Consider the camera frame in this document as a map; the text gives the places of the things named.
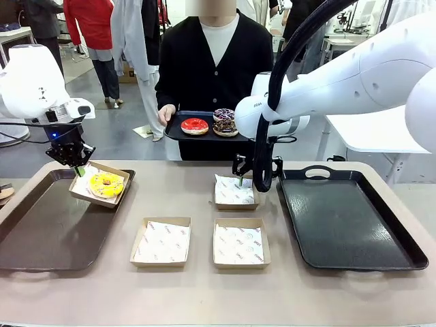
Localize dark sneaker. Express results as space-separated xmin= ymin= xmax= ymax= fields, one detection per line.
xmin=0 ymin=183 xmax=16 ymax=206

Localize kraft paper food box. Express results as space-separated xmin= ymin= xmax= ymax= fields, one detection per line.
xmin=213 ymin=217 xmax=273 ymax=270
xmin=213 ymin=172 xmax=260 ymax=211
xmin=129 ymin=217 xmax=192 ymax=268
xmin=68 ymin=161 xmax=131 ymax=209

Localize white desk with dark clothes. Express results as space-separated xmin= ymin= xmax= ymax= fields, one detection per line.
xmin=0 ymin=26 xmax=35 ymax=69

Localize brown tray with handles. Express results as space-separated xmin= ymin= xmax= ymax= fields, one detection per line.
xmin=0 ymin=168 xmax=136 ymax=273

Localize white printed paper liner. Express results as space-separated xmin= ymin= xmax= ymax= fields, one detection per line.
xmin=214 ymin=174 xmax=255 ymax=205
xmin=73 ymin=163 xmax=127 ymax=198
xmin=214 ymin=224 xmax=266 ymax=265
xmin=132 ymin=220 xmax=190 ymax=264

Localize hanging white shirt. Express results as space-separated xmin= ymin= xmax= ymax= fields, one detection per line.
xmin=386 ymin=0 xmax=436 ymax=27

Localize mannequin in red jacket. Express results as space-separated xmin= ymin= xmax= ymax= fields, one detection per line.
xmin=63 ymin=0 xmax=123 ymax=108

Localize bystander in black sweater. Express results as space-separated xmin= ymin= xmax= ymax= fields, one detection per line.
xmin=281 ymin=0 xmax=330 ymax=82

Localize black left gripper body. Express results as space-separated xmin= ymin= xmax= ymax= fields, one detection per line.
xmin=43 ymin=119 xmax=85 ymax=148

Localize black serving tray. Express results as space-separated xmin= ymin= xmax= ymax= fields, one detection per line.
xmin=163 ymin=110 xmax=251 ymax=143

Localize yellow sprinkled donut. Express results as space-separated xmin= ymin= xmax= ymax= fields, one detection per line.
xmin=89 ymin=172 xmax=125 ymax=200

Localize black tray with handles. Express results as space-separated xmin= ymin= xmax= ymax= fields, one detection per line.
xmin=277 ymin=165 xmax=429 ymax=273

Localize red glazed donut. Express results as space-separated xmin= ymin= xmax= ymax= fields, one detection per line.
xmin=180 ymin=117 xmax=210 ymax=136

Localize dark donut with coloured sprinkles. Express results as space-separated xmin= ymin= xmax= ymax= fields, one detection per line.
xmin=213 ymin=108 xmax=236 ymax=123

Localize person's right forearm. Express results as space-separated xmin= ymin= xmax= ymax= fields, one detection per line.
xmin=155 ymin=84 xmax=178 ymax=110

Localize person in black cardigan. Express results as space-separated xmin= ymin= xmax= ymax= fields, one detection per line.
xmin=155 ymin=0 xmax=275 ymax=161

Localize white cylindrical appliance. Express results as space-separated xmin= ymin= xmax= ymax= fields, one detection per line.
xmin=0 ymin=117 xmax=31 ymax=148

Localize light wooden background desk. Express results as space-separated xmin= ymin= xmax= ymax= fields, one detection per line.
xmin=322 ymin=36 xmax=357 ymax=65

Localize mannequin in black suit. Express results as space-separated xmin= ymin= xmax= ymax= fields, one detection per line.
xmin=18 ymin=0 xmax=67 ymax=78

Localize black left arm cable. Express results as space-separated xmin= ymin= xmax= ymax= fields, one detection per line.
xmin=0 ymin=121 xmax=82 ymax=146

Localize large white table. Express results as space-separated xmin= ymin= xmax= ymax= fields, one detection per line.
xmin=325 ymin=114 xmax=433 ymax=185

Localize cardboard box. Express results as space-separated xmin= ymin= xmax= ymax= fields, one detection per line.
xmin=117 ymin=61 xmax=139 ymax=84

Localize flat mannequin base plate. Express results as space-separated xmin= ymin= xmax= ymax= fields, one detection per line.
xmin=131 ymin=124 xmax=156 ymax=139

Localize mannequin in white jacket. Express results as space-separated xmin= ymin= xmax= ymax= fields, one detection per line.
xmin=251 ymin=0 xmax=270 ymax=30

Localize person's right hand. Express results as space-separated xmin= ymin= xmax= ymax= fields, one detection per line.
xmin=157 ymin=104 xmax=177 ymax=129

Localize chocolate glazed donut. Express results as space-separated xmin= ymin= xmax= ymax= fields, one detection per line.
xmin=212 ymin=119 xmax=239 ymax=138

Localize mannequin in grey coat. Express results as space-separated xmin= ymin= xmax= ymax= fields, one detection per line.
xmin=110 ymin=0 xmax=166 ymax=142

